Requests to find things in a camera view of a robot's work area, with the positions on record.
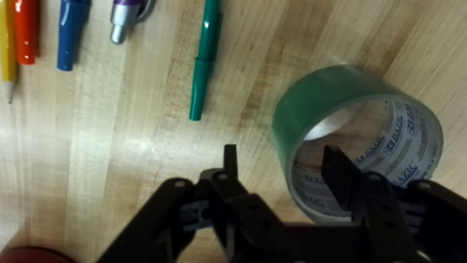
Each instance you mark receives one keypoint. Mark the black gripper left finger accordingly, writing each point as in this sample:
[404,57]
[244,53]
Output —
[223,224]

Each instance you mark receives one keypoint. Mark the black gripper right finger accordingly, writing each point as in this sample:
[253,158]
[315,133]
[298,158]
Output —
[388,219]

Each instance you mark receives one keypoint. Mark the green masking tape roll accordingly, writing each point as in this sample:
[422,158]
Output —
[301,107]

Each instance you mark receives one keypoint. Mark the red mug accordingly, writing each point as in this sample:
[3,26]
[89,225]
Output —
[34,256]

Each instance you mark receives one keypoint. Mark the blue marker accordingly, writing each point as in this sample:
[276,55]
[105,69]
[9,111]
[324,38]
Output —
[72,34]

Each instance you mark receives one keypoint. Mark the orange marker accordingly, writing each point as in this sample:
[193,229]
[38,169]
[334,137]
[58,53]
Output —
[25,29]

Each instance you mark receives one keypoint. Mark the yellow pencil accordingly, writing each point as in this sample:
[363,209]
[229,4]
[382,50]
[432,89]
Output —
[6,48]

